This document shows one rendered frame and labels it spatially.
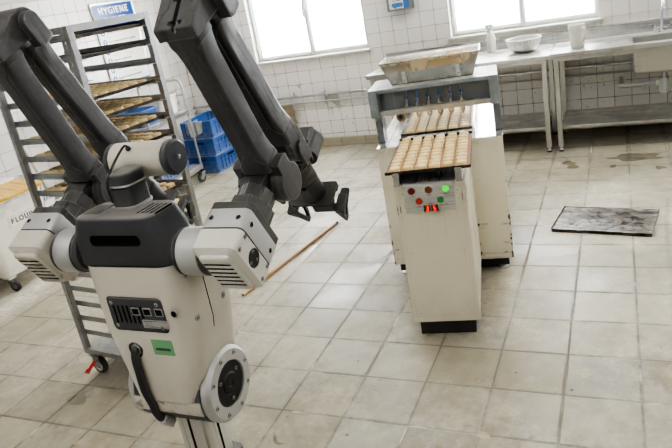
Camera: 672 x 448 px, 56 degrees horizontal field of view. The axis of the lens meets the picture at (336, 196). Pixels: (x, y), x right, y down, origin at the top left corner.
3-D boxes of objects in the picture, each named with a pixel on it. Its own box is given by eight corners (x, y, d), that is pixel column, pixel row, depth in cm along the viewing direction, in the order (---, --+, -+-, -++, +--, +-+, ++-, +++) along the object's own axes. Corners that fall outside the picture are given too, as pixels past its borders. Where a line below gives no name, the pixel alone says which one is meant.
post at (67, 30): (173, 366, 322) (71, 24, 269) (169, 370, 320) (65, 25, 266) (169, 366, 324) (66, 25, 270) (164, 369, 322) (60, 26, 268)
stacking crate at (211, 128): (210, 127, 769) (206, 110, 763) (239, 124, 754) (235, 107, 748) (183, 141, 717) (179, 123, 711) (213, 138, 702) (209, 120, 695)
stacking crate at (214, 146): (215, 142, 776) (212, 126, 769) (243, 140, 759) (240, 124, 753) (187, 158, 725) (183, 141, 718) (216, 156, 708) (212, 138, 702)
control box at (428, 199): (407, 211, 308) (403, 184, 304) (457, 207, 302) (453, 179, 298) (406, 214, 305) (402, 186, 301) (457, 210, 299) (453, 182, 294)
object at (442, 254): (426, 274, 395) (406, 135, 367) (483, 271, 386) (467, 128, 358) (415, 337, 331) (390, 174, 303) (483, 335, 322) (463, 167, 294)
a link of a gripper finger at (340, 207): (331, 207, 152) (317, 183, 146) (359, 206, 150) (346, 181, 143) (325, 230, 148) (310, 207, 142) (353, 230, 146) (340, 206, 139)
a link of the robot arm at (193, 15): (131, 17, 98) (184, 7, 94) (169, -28, 107) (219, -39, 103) (249, 210, 128) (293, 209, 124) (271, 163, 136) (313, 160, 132)
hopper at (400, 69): (388, 79, 388) (385, 56, 384) (482, 66, 374) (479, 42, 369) (381, 89, 362) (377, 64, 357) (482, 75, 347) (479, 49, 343)
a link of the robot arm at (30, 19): (-23, 29, 124) (17, 20, 120) (-5, 11, 128) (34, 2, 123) (105, 176, 154) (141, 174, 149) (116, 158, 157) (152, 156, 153)
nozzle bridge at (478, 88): (384, 134, 403) (375, 81, 392) (501, 120, 384) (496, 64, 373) (375, 149, 373) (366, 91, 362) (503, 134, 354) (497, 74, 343)
